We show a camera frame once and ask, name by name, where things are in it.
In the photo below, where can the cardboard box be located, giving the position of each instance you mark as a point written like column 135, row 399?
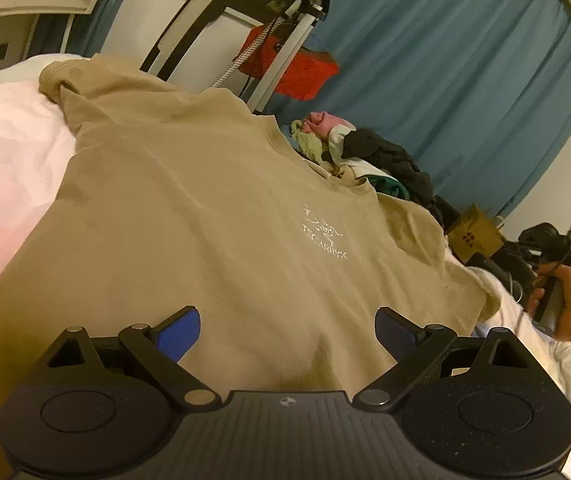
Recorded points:
column 475, row 235

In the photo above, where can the red cloth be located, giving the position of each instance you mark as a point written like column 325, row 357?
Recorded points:
column 310, row 75

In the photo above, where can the yellow-green towel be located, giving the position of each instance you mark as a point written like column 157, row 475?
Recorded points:
column 310, row 145

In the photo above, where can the tan t-shirt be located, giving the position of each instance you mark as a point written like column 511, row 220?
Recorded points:
column 190, row 220

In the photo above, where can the pastel duvet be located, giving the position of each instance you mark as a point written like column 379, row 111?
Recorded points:
column 5, row 160

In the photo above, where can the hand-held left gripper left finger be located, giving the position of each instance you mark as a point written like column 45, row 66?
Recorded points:
column 180, row 332

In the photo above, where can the pink garment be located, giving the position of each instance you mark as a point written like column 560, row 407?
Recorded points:
column 325, row 122

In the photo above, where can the narrow blue curtain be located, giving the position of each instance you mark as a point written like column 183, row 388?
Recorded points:
column 108, row 10

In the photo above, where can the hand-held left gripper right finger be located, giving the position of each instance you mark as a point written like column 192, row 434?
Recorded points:
column 395, row 332

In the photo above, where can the black garment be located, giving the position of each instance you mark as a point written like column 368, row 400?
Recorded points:
column 395, row 160

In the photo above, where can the green garment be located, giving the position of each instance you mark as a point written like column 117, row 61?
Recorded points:
column 390, row 189

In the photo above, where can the black sofa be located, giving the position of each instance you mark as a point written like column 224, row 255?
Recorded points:
column 500, row 270

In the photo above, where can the black folded stand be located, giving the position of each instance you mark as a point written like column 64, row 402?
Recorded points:
column 185, row 15

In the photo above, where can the black wall socket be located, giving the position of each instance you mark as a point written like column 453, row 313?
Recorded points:
column 0, row 52

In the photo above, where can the garment steamer stand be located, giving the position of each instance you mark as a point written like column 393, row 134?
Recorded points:
column 295, row 25

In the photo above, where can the white garment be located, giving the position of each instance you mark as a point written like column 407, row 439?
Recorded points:
column 338, row 145

